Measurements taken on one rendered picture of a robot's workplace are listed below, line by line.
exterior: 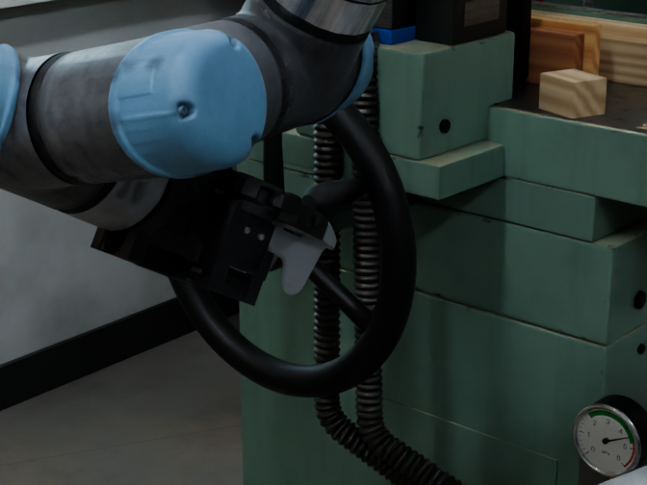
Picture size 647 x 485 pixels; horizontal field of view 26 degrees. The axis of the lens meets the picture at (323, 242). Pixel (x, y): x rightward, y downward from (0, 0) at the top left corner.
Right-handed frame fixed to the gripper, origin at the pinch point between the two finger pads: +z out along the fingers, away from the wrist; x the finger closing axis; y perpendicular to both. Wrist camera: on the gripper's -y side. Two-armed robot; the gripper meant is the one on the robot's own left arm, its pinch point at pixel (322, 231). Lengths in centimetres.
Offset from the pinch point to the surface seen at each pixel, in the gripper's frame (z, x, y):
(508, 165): 20.4, 0.7, -12.1
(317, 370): 12.0, -5.2, 10.0
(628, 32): 30.8, 1.7, -28.9
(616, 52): 29.9, 1.8, -26.6
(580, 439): 25.0, 12.9, 8.2
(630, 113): 22.8, 8.9, -19.2
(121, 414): 115, -124, 31
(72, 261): 108, -144, 7
